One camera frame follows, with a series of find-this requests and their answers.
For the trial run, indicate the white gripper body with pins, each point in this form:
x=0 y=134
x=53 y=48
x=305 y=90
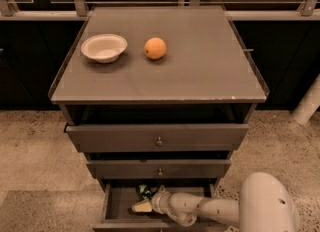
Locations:
x=160 y=200

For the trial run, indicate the green soda can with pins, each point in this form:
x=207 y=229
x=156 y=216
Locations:
x=144 y=192

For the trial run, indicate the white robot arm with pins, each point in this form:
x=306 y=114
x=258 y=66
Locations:
x=264 y=205

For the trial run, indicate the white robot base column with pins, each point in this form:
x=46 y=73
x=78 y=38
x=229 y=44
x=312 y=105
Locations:
x=308 y=104

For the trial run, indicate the grey middle drawer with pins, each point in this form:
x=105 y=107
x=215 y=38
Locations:
x=165 y=169

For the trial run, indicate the grey drawer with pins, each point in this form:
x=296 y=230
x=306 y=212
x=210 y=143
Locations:
x=117 y=216
x=156 y=137
x=165 y=169

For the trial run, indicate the grey bottom drawer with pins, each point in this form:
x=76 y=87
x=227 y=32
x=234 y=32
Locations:
x=117 y=216

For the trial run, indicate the grey top drawer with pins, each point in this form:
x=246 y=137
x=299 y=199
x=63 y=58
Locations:
x=156 y=137

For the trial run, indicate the grey drawer cabinet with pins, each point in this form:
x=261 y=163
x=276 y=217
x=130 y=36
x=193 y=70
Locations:
x=206 y=77

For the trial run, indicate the orange fruit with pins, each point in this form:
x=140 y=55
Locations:
x=155 y=48

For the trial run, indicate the white paper bowl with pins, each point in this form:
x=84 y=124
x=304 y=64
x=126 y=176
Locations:
x=104 y=48

